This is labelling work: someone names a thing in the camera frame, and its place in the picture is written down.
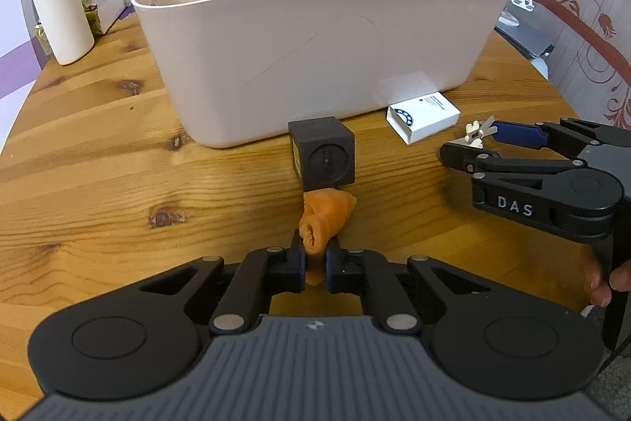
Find small white box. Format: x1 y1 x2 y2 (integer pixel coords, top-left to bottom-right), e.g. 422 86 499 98
385 91 462 146

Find beige plastic basket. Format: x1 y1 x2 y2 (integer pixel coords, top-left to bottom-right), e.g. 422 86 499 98
130 0 512 150

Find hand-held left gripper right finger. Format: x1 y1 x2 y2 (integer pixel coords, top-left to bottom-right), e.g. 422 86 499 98
324 238 490 334

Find orange soft toy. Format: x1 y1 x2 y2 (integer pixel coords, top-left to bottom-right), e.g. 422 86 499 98
297 187 358 287

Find silver tissue box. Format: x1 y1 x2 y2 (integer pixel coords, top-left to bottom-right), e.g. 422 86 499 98
79 0 135 36

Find small white and silver clip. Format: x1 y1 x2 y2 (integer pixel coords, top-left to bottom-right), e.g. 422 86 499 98
465 117 500 149

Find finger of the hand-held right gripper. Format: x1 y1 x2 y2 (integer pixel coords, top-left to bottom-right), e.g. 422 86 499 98
492 118 631 171
440 141 586 193

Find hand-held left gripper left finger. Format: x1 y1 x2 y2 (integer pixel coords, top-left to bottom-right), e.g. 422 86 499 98
139 230 306 334

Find floral patterned panel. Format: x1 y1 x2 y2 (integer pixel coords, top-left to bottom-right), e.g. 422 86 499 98
485 0 631 132

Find person's right hand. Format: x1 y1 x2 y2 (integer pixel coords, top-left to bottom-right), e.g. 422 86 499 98
582 249 631 308

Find white insulated bottle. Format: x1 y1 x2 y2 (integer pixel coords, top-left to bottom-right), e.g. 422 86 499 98
28 0 96 66

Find black cube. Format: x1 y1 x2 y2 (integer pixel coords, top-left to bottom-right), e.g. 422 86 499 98
288 116 357 191

